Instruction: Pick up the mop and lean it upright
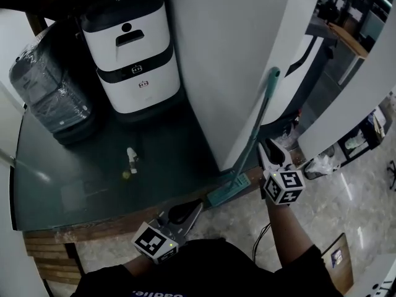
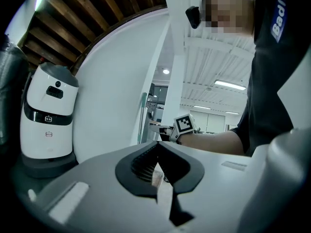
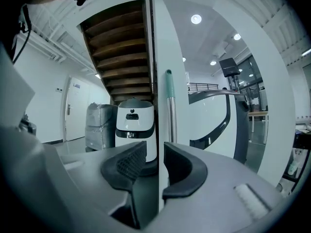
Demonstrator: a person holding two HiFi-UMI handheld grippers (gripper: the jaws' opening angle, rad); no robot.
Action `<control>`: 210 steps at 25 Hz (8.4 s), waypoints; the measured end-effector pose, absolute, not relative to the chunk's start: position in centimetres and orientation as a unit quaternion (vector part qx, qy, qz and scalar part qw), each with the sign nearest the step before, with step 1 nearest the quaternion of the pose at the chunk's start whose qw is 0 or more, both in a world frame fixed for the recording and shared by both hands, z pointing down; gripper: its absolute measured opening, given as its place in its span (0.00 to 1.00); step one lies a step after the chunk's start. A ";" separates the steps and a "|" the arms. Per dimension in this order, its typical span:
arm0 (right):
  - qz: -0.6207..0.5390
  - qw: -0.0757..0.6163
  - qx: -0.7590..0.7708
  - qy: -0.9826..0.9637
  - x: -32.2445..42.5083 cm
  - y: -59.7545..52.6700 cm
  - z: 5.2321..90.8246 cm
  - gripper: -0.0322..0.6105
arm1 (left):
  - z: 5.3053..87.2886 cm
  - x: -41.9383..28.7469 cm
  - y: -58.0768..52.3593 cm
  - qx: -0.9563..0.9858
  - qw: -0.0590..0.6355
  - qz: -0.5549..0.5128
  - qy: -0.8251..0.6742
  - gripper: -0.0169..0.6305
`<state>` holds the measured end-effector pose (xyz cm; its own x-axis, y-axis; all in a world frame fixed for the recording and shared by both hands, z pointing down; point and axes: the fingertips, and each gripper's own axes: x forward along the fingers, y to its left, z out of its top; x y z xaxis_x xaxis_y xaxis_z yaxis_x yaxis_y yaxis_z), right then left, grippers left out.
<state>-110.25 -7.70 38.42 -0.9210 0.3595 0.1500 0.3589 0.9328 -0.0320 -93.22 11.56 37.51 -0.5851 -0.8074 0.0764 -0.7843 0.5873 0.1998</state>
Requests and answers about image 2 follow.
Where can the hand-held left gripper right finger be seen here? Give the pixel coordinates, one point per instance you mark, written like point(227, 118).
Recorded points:
point(218, 190)

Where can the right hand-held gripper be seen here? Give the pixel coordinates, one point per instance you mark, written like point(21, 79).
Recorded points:
point(184, 124)

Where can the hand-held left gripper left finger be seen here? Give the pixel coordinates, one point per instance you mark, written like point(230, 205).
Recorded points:
point(102, 195)

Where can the person's right forearm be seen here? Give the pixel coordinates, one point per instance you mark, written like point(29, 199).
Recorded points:
point(213, 142)

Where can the round ceiling light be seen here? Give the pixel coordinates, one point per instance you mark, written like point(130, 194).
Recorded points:
point(166, 71)

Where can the ceiling strip light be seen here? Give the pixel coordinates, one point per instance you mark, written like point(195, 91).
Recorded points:
point(230, 85)

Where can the white service robot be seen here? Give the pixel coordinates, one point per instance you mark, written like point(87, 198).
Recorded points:
point(48, 110)

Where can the person's black clothing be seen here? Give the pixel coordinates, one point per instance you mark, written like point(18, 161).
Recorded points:
point(274, 81)

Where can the person's head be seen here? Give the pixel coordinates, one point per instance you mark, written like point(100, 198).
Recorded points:
point(228, 8)

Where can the black head-mounted camera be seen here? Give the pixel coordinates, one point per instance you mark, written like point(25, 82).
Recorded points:
point(193, 17)

